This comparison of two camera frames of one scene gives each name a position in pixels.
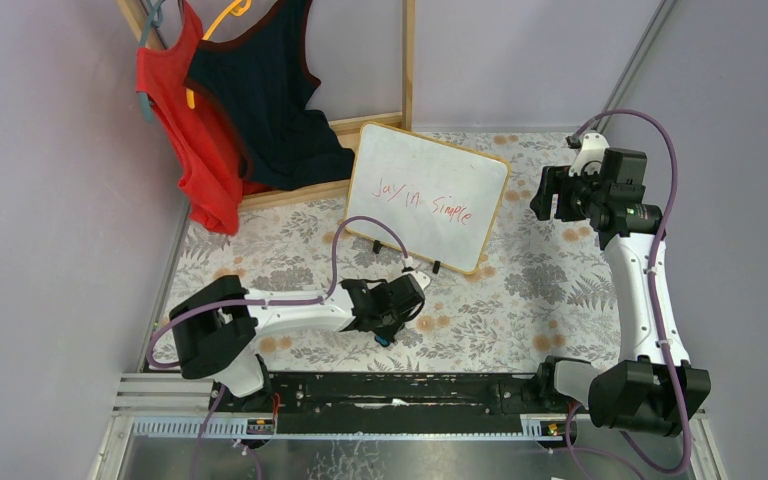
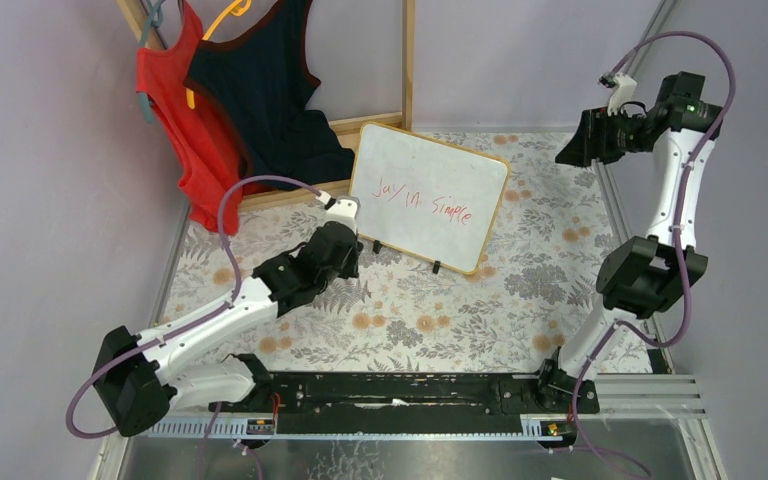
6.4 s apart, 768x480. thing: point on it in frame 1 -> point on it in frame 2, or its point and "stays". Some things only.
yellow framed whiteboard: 443,199 stays
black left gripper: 376,318 -> 347,244
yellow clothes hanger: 239,8 stays
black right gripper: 549,196 -> 596,136
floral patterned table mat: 541,297 stays
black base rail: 393,403 stays
